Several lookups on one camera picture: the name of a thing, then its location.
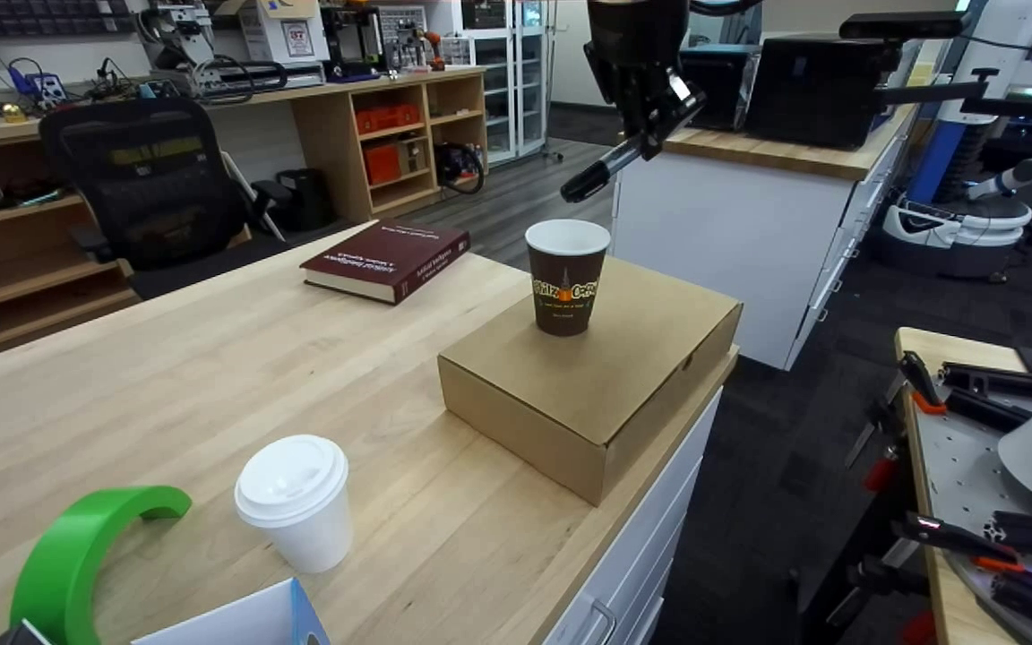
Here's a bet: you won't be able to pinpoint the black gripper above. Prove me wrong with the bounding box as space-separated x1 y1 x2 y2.
583 0 709 166

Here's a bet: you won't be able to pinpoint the grey black marker pen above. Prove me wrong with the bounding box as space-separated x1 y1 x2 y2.
554 98 709 205

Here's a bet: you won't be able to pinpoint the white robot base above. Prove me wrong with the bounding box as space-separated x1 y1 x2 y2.
878 117 1032 254

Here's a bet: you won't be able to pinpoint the brown paper coffee cup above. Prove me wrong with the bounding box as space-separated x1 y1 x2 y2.
522 215 616 340

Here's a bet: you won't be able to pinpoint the white cup with lid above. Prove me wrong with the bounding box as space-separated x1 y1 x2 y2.
228 431 358 580

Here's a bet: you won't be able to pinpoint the white cabinet wooden top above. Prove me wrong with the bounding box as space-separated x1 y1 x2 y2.
605 105 937 376

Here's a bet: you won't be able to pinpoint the black case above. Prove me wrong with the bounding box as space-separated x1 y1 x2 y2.
745 31 891 153

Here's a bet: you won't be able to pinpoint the white glass door cabinet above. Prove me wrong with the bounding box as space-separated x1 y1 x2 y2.
454 0 558 167

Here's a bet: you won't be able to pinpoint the black bag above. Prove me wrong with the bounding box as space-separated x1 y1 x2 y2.
432 140 491 196

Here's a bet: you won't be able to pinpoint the flat cardboard box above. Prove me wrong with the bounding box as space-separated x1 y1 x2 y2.
432 254 745 509

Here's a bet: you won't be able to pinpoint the orange storage bins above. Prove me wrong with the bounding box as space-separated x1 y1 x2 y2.
350 93 432 190

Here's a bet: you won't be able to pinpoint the dark red hardcover book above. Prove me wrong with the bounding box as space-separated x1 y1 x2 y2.
298 217 475 307

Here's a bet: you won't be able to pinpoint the black 3D printer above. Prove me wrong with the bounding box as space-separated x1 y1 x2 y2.
319 0 391 81

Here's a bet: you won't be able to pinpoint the wooden shelf desk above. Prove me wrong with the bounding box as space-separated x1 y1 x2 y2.
0 63 494 371

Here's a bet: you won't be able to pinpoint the black red hand tool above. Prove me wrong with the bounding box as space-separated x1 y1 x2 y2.
896 349 1032 438

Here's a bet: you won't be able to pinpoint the wooden tool workbench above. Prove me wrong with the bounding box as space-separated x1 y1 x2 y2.
891 324 1032 645

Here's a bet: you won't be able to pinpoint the black office chair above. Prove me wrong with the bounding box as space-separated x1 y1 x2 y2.
37 98 294 300

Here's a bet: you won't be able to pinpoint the black orange screwdriver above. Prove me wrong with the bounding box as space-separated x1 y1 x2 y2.
890 509 1032 578

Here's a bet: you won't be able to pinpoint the white blue paper box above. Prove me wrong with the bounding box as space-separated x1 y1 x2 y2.
130 578 338 645

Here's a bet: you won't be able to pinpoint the green tape roll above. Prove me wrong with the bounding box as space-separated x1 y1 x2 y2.
8 479 198 645

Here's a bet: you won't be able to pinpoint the black camera bar on stand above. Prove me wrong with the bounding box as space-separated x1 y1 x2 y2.
836 7 1011 122

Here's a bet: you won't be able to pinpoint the white drawer unit with handles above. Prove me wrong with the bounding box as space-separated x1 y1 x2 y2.
541 386 730 645

